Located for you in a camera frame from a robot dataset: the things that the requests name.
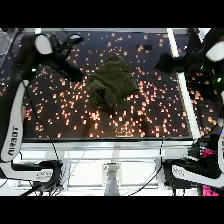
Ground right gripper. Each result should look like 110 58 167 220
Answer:
154 52 188 74

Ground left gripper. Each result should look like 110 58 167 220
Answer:
49 54 86 83

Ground dark green garment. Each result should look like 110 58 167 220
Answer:
86 54 140 111

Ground pink garment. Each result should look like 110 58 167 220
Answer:
201 184 220 197

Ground black cable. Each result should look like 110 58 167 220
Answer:
127 139 165 197
23 87 64 168

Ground silver frame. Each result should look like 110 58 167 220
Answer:
13 139 202 197

